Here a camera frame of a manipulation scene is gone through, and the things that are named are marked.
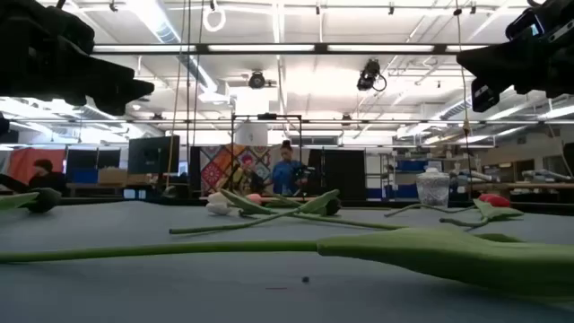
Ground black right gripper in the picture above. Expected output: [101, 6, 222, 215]
[456, 0, 574, 114]

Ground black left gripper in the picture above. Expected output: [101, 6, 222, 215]
[0, 0, 155, 116]

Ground red artificial tulip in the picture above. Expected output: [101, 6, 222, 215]
[384, 193, 492, 219]
[439, 193, 525, 228]

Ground black artificial tulip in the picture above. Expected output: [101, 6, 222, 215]
[0, 187, 63, 214]
[169, 188, 343, 235]

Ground pink artificial tulip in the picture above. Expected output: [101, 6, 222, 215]
[245, 192, 392, 211]

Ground large foreground green tulip stem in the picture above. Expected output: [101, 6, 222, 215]
[0, 226, 574, 310]

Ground clear cut-glass vase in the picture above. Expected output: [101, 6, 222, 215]
[415, 166, 451, 208]

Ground black monitor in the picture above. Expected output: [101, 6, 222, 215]
[127, 135, 181, 175]

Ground cardboard box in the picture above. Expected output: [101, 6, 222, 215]
[97, 168, 129, 185]

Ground blue storage bin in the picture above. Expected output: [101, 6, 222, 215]
[71, 168, 99, 184]

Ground blue crate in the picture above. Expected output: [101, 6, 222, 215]
[396, 160, 430, 173]

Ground wooden workbench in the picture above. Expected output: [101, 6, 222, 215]
[468, 181, 574, 192]

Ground seated person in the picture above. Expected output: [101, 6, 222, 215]
[27, 159, 68, 197]

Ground colourful patchwork quilt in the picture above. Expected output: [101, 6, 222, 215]
[199, 144, 273, 196]

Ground orange-red curtain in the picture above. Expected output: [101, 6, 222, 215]
[6, 147, 67, 196]

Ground black overhead light bar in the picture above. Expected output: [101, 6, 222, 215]
[91, 42, 490, 56]

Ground black cabinet panel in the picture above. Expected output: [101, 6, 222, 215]
[309, 148, 367, 201]

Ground standing person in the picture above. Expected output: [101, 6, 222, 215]
[268, 139, 302, 197]

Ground hanging cord with yellow connector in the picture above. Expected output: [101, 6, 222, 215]
[452, 0, 473, 192]

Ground yellow hanging rope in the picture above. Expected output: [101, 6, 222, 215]
[165, 0, 187, 189]

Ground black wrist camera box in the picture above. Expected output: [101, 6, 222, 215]
[505, 7, 546, 40]

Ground black hanging cable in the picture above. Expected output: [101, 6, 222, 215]
[187, 0, 192, 198]

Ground white hanging cable loop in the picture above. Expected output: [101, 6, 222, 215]
[202, 3, 227, 33]

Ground black metal frame stand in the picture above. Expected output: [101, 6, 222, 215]
[230, 113, 303, 198]

